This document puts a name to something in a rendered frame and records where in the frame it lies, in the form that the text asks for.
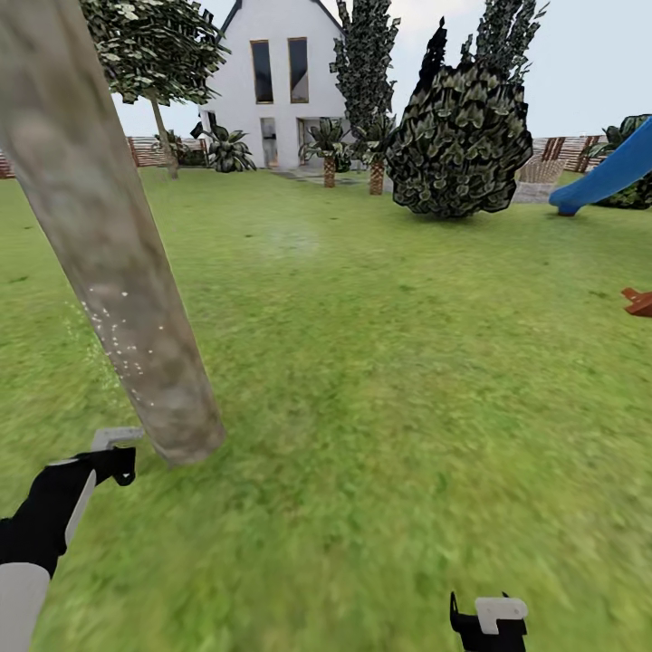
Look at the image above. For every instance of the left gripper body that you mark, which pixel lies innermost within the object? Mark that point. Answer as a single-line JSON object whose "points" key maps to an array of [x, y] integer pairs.
{"points": [[118, 460]]}

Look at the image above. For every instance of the pesticide atomizer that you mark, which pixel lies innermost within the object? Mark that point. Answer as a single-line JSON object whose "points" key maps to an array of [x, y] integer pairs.
{"points": [[125, 479]]}

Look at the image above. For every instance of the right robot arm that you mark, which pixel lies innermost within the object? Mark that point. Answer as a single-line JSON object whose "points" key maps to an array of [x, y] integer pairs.
{"points": [[498, 627]]}

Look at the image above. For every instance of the fixed window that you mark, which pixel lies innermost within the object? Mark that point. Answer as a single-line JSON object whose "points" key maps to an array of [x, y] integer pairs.
{"points": [[269, 139]]}

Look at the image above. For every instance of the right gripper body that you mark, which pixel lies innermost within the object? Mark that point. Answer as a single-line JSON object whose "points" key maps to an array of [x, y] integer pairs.
{"points": [[510, 638]]}

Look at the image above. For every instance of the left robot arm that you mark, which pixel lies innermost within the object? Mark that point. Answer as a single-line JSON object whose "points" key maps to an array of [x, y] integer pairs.
{"points": [[43, 526]]}

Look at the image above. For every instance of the garden chair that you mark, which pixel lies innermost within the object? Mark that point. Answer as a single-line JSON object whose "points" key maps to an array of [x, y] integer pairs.
{"points": [[542, 173]]}

